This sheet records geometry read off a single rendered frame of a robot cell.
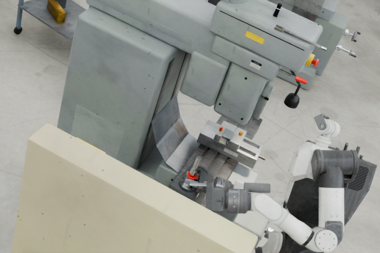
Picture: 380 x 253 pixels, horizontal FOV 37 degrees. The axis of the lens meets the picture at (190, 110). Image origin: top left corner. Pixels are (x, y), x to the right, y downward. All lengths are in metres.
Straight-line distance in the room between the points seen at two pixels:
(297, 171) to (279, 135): 2.98
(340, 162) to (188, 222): 1.24
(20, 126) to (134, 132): 1.67
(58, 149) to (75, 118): 2.16
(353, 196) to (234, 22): 0.92
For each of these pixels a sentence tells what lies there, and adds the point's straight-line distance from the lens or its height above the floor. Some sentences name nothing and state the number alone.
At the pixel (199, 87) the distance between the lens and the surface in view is 2.80.
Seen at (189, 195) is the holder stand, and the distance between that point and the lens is 2.63.
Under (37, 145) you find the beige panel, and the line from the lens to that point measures 1.00.
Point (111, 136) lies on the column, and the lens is 3.08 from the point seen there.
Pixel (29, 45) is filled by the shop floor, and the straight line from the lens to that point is 5.38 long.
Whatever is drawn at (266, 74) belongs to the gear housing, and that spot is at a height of 1.66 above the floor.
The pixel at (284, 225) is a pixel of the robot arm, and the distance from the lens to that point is 2.09.
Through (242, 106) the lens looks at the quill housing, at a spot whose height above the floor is 1.43.
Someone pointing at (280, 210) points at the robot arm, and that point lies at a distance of 2.06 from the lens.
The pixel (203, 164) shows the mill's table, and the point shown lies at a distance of 3.09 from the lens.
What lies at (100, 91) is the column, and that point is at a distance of 2.96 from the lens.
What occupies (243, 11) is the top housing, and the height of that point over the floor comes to 1.89.
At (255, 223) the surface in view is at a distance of 3.20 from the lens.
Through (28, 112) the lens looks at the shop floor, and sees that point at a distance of 4.63.
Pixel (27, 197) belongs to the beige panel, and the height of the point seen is 2.16.
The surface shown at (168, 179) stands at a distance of 3.14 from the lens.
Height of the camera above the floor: 2.98
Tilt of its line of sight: 36 degrees down
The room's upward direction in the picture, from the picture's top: 20 degrees clockwise
